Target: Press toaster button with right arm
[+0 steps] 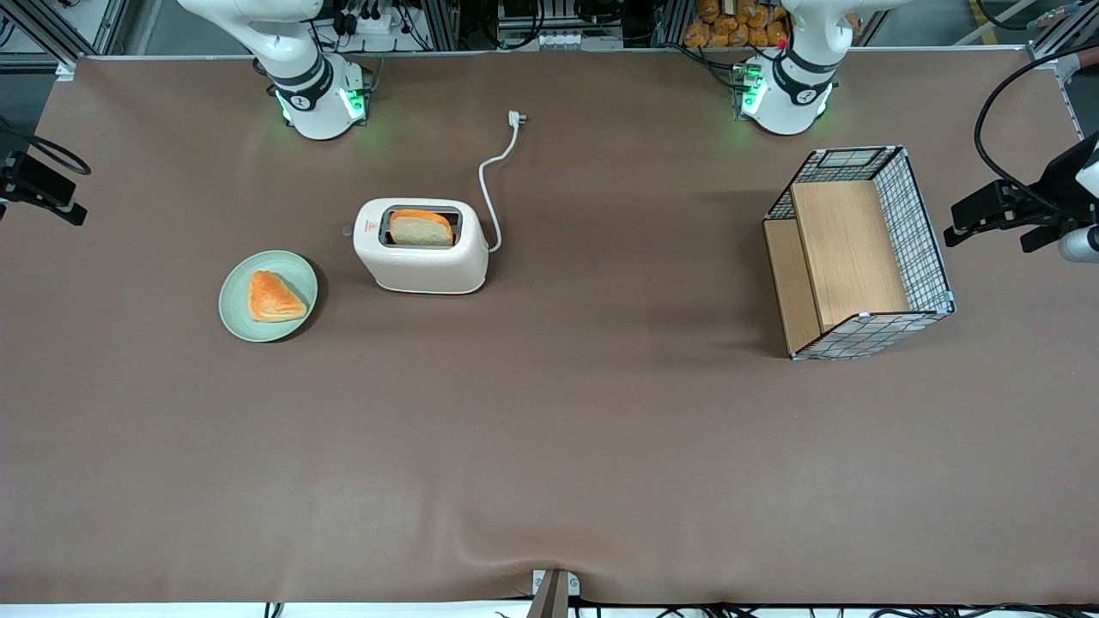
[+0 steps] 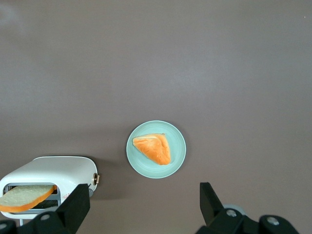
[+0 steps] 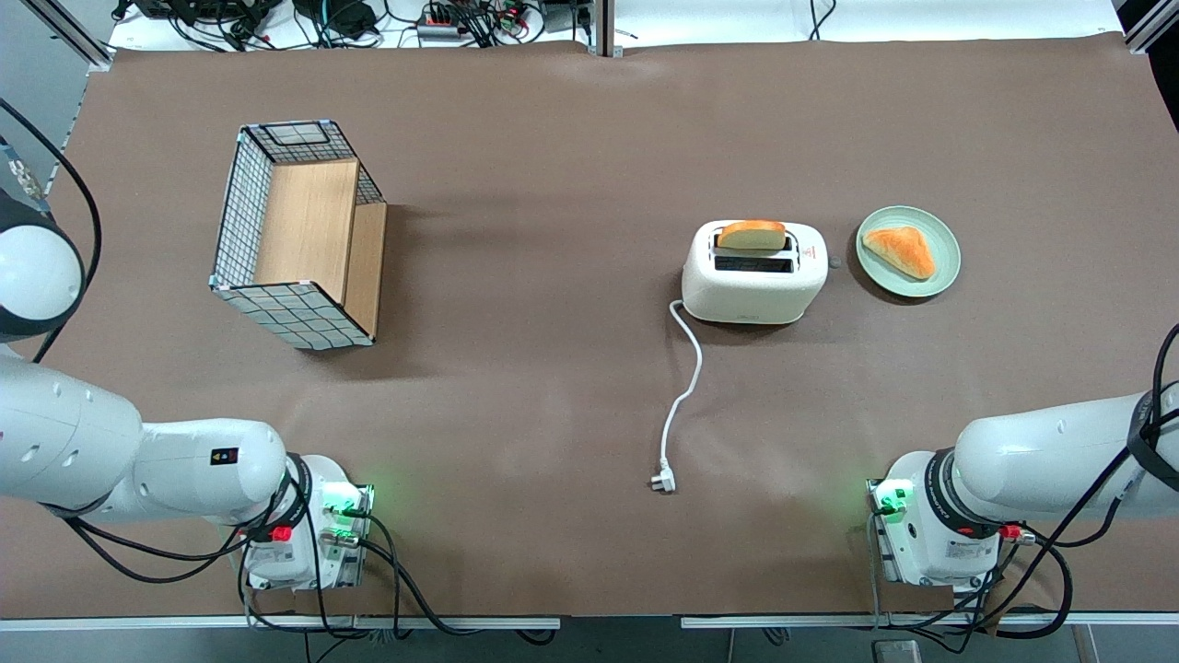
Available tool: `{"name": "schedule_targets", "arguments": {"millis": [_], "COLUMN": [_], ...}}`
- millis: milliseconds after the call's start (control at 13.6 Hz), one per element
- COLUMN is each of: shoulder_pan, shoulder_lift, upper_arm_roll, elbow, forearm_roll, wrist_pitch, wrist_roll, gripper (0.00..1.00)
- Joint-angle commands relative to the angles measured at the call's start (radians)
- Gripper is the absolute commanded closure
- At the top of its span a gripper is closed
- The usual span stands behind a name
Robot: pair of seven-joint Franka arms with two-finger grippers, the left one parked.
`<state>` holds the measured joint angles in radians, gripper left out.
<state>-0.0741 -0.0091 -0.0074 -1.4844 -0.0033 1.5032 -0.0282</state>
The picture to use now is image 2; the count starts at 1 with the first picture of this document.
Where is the square white bread slice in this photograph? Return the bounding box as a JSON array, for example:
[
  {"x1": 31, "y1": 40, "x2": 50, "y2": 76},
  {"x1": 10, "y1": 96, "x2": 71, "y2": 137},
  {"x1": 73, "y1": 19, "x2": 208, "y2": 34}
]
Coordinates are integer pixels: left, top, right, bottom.
[{"x1": 0, "y1": 184, "x2": 58, "y2": 213}]

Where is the triangular orange bread piece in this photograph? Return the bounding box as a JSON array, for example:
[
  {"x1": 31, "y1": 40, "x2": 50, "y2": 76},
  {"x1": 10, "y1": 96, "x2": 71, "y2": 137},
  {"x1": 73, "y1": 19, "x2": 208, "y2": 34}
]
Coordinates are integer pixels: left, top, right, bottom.
[{"x1": 132, "y1": 133, "x2": 171, "y2": 166}]

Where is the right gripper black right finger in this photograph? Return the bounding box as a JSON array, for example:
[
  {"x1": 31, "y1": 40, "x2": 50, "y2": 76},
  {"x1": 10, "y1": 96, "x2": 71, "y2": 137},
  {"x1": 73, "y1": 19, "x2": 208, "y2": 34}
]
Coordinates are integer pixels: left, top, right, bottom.
[{"x1": 195, "y1": 182, "x2": 299, "y2": 234}]

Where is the white two-slot toaster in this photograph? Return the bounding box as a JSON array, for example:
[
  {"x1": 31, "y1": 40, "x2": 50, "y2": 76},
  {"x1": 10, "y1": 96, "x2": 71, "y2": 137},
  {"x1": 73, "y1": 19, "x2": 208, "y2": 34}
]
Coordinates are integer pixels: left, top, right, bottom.
[{"x1": 0, "y1": 156, "x2": 101, "y2": 226}]

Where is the pale green round plate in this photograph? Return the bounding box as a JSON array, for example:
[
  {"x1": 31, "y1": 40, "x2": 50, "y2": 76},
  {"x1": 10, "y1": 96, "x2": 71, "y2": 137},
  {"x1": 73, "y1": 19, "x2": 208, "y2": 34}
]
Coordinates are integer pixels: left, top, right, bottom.
[{"x1": 126, "y1": 119, "x2": 187, "y2": 180}]

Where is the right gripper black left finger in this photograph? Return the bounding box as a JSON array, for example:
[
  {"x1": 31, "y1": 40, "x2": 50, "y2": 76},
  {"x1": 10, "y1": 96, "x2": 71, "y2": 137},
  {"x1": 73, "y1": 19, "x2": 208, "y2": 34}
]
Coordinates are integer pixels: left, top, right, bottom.
[{"x1": 0, "y1": 183, "x2": 91, "y2": 234}]

